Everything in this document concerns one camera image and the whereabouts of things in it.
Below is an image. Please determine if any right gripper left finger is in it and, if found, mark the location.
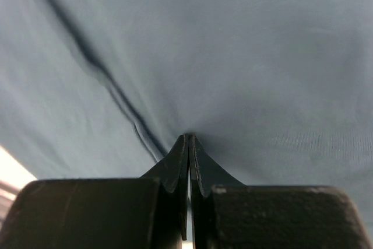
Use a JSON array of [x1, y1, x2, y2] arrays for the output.
[[141, 134, 189, 240]]

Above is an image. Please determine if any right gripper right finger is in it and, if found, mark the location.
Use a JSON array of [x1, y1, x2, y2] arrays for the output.
[[188, 134, 247, 198]]

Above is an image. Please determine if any blue t-shirt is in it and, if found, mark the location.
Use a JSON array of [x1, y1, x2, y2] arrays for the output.
[[1, 0, 372, 219]]

